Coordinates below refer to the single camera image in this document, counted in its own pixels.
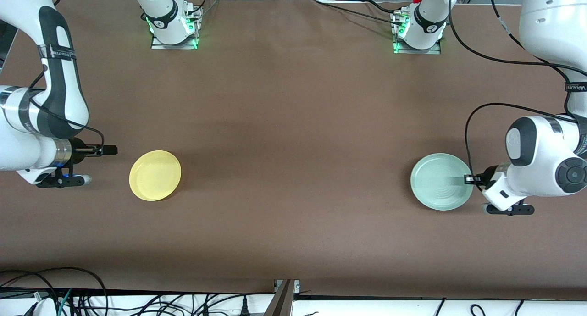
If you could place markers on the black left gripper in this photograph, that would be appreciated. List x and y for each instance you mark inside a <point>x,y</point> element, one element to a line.
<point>489,173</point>

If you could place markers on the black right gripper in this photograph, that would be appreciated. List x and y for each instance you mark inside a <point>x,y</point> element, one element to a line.
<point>80,153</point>

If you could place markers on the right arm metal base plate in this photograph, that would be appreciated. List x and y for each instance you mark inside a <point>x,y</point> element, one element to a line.
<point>158,46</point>

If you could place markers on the aluminium frame post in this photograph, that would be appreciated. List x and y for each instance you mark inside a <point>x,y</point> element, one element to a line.
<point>282,301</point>

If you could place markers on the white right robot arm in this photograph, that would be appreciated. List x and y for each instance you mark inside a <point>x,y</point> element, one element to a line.
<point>23,141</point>

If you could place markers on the black power plug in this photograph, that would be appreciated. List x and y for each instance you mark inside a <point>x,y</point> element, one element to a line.
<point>245,307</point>

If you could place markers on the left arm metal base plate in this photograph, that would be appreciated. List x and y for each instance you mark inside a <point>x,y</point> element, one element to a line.
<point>435,52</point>

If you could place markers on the silver corner bracket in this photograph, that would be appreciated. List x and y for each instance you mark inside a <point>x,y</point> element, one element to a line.
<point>297,286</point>

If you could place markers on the pale green round plate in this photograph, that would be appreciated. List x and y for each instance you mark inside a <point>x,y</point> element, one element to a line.
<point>435,183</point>

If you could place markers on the brown table cover sheet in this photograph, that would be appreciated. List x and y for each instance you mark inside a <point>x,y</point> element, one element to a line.
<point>293,169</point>

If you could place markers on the yellow round plate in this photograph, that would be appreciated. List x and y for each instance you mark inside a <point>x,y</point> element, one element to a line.
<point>155,176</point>

